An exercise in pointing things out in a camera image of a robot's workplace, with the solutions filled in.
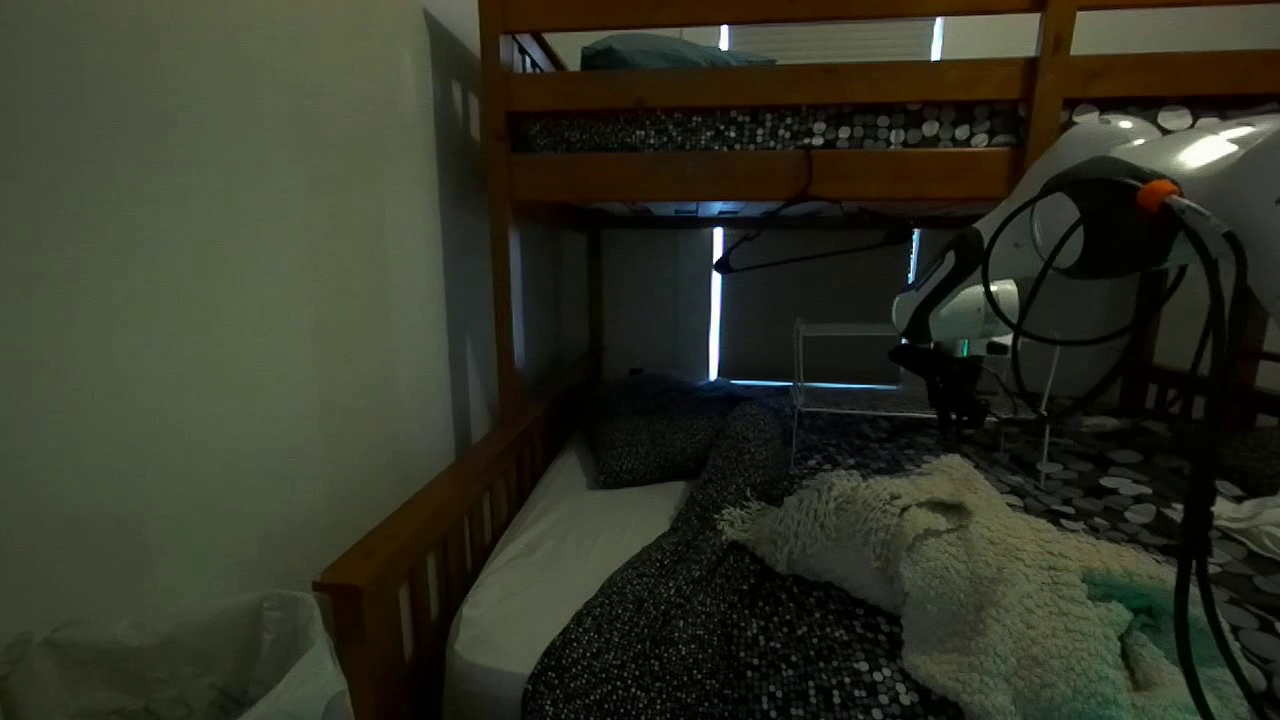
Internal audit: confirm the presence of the dark window blind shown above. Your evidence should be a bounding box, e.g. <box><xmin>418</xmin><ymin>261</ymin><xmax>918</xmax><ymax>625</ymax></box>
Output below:
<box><xmin>592</xmin><ymin>217</ymin><xmax>936</xmax><ymax>391</ymax></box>

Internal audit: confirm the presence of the black pebble print duvet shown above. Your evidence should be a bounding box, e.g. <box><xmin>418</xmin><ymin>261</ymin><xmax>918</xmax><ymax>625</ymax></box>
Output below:
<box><xmin>516</xmin><ymin>397</ymin><xmax>1280</xmax><ymax>720</ymax></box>

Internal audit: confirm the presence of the white fluffy fringed cloth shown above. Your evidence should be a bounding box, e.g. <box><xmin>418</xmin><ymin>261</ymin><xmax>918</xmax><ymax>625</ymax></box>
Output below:
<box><xmin>718</xmin><ymin>453</ymin><xmax>1264</xmax><ymax>720</ymax></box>

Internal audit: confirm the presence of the pebble print bunk mattress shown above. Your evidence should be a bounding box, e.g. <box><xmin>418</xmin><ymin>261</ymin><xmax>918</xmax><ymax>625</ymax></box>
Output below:
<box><xmin>513</xmin><ymin>99</ymin><xmax>1280</xmax><ymax>155</ymax></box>

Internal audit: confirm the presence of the dark pebble print pillow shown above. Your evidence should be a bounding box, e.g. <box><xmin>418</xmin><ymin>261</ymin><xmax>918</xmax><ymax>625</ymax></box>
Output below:
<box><xmin>581</xmin><ymin>369</ymin><xmax>758</xmax><ymax>491</ymax></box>

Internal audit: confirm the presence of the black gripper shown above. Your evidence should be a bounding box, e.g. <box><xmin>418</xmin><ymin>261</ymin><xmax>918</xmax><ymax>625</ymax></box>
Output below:
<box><xmin>890</xmin><ymin>330</ymin><xmax>997</xmax><ymax>448</ymax></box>

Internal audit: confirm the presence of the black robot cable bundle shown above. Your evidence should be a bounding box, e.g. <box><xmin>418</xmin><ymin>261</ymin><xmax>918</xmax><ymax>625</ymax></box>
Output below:
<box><xmin>975</xmin><ymin>162</ymin><xmax>1280</xmax><ymax>720</ymax></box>

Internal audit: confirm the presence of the white mattress sheet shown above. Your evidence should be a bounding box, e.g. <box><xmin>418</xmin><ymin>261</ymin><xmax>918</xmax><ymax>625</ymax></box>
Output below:
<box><xmin>440</xmin><ymin>437</ymin><xmax>698</xmax><ymax>720</ymax></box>

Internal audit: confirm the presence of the black clothes hanger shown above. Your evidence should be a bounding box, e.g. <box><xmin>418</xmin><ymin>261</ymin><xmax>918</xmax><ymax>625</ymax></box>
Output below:
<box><xmin>709</xmin><ymin>144</ymin><xmax>927</xmax><ymax>278</ymax></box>

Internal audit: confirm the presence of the white laundry basket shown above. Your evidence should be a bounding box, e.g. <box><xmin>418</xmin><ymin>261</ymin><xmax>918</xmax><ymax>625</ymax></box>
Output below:
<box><xmin>0</xmin><ymin>585</ymin><xmax>359</xmax><ymax>720</ymax></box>

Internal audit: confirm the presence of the teal folded blanket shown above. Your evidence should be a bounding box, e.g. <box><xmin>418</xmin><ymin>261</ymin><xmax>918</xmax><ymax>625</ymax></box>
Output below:
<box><xmin>577</xmin><ymin>31</ymin><xmax>782</xmax><ymax>74</ymax></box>

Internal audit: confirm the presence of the wooden bunk bed frame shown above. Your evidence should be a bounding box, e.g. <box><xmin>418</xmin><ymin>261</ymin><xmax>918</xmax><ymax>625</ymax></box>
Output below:
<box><xmin>313</xmin><ymin>0</ymin><xmax>1280</xmax><ymax>720</ymax></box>

